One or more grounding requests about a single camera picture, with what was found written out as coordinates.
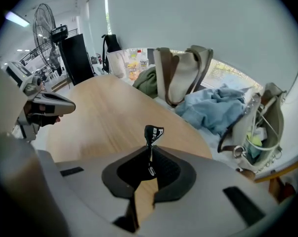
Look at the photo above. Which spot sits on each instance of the olive green bag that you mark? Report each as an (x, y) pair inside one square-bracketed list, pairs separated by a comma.
[(146, 83)]

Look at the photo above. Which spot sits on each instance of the person's left hand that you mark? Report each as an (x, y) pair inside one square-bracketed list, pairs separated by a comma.
[(57, 119)]

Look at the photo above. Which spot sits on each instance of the small clear bottle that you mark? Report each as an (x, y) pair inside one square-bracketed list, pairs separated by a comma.
[(143, 64)]

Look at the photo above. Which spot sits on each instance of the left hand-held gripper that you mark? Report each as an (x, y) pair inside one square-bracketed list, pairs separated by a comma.
[(17, 73)]

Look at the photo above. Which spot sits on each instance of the long light fixture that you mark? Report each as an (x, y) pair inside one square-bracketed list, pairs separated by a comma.
[(16, 18)]

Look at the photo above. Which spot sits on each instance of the pale pink tote bag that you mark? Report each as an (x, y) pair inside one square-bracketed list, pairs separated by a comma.
[(116, 65)]

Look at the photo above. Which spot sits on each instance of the black pedestal fan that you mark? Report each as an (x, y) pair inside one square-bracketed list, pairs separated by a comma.
[(43, 33)]

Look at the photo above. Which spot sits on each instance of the beige canvas tote bag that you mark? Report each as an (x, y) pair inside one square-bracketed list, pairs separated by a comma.
[(183, 75)]

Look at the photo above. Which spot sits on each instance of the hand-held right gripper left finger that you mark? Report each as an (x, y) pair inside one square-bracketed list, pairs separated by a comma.
[(89, 194)]

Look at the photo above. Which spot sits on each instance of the black backpack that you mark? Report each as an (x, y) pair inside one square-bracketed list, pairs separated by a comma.
[(111, 43)]

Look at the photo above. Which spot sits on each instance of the small black box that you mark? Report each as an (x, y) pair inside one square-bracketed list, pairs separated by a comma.
[(153, 132)]

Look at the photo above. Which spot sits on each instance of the orange juice bottle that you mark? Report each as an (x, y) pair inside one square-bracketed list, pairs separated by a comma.
[(133, 69)]

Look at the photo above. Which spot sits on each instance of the light blue clothing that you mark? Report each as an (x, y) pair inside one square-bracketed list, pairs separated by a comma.
[(213, 107)]

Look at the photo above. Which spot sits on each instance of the black cabinet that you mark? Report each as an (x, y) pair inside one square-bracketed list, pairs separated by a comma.
[(77, 58)]

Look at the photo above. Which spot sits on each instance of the brown plush charm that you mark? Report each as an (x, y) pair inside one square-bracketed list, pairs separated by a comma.
[(247, 174)]

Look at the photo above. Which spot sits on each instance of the wooden coffee table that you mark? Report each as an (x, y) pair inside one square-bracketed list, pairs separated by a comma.
[(109, 112)]

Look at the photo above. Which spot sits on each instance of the narrow grey roller blind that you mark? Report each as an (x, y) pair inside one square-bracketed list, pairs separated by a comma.
[(97, 16)]

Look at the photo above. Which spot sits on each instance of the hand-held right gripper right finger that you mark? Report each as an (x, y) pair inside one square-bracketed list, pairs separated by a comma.
[(200, 206)]

